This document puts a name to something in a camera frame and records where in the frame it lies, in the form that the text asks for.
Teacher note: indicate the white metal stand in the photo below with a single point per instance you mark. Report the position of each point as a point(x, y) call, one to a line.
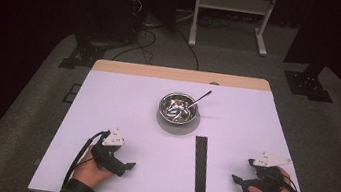
point(233, 4)

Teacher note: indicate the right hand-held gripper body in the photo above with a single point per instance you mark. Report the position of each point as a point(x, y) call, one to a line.
point(266, 180)

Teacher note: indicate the black stand base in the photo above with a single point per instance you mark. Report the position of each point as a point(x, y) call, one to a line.
point(308, 83)
point(81, 56)

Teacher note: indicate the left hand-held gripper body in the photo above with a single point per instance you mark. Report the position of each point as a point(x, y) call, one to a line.
point(109, 159)

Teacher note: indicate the black rectangular frame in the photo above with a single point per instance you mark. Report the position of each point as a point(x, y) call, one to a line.
point(66, 94)

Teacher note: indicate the white table mat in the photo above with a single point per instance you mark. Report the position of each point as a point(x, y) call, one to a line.
point(122, 109)

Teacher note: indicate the metal bowl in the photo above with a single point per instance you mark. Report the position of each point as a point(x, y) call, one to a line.
point(171, 109)

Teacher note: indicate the person's left hand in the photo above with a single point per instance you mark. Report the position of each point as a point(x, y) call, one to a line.
point(90, 174)

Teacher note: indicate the round table grommet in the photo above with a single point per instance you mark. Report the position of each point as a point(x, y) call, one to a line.
point(214, 83)

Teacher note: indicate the spoon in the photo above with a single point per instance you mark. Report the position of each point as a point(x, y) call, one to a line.
point(204, 95)

